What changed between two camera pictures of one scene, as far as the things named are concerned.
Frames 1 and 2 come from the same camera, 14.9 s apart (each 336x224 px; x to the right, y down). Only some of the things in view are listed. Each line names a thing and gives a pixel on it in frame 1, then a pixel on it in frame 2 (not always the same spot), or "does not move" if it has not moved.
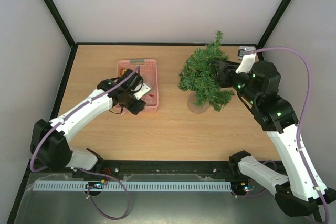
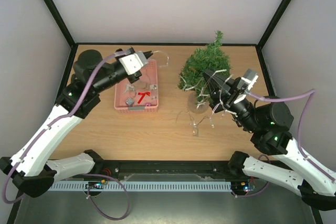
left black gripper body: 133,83 → 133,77
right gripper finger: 219,76 → 215,92
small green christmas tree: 198,76 does not move
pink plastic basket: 148,71 does not move
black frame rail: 140,171 does not move
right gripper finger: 226,66 → 221,80
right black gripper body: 223,76 → 228,93
